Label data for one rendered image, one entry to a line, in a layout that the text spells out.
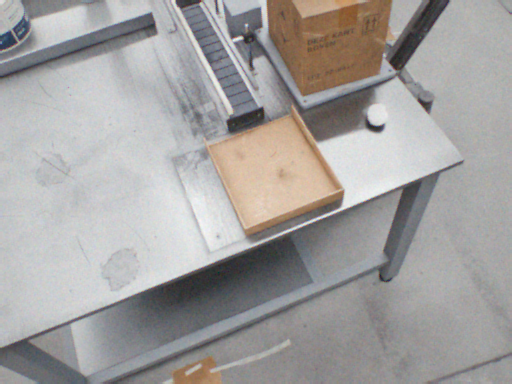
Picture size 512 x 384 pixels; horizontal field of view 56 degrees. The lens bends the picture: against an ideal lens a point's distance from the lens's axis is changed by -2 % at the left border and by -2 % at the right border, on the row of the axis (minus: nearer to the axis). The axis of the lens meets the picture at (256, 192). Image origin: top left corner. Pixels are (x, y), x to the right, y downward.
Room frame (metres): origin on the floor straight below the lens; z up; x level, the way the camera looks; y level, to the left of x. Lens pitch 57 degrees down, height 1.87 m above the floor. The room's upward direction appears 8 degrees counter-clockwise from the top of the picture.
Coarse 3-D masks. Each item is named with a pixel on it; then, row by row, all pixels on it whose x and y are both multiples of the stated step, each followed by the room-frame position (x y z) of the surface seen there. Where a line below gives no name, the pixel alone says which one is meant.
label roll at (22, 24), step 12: (0, 0) 1.37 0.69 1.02; (12, 0) 1.38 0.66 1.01; (0, 12) 1.33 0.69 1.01; (12, 12) 1.36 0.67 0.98; (24, 12) 1.42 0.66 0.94; (0, 24) 1.32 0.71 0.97; (12, 24) 1.34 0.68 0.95; (24, 24) 1.38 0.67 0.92; (0, 36) 1.31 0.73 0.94; (12, 36) 1.33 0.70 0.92; (24, 36) 1.36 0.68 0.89; (0, 48) 1.31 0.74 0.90; (12, 48) 1.32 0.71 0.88
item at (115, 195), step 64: (64, 64) 1.26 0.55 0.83; (128, 64) 1.21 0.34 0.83; (192, 64) 1.17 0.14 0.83; (256, 64) 1.13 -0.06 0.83; (0, 128) 1.02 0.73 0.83; (64, 128) 0.98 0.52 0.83; (128, 128) 0.95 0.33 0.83; (192, 128) 0.91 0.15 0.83; (320, 128) 0.85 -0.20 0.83; (384, 128) 0.82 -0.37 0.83; (0, 192) 0.79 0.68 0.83; (64, 192) 0.76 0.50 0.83; (128, 192) 0.73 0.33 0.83; (192, 192) 0.70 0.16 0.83; (384, 192) 0.62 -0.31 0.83; (0, 256) 0.59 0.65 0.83; (64, 256) 0.57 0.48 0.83; (128, 256) 0.54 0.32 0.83; (192, 256) 0.52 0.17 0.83; (0, 320) 0.42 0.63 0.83; (64, 320) 0.40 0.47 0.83
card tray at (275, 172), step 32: (256, 128) 0.88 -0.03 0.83; (288, 128) 0.86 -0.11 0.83; (224, 160) 0.78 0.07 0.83; (256, 160) 0.77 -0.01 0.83; (288, 160) 0.75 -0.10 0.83; (320, 160) 0.74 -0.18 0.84; (256, 192) 0.67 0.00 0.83; (288, 192) 0.66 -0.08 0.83; (320, 192) 0.64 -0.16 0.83; (256, 224) 0.56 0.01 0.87
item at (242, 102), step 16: (192, 16) 1.34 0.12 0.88; (192, 32) 1.26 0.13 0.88; (208, 32) 1.25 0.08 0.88; (208, 48) 1.17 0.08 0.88; (224, 48) 1.16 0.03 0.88; (208, 64) 1.10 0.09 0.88; (224, 64) 1.09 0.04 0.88; (224, 80) 1.03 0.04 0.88; (240, 80) 1.02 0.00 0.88; (240, 96) 0.96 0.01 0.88; (240, 112) 0.90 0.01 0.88
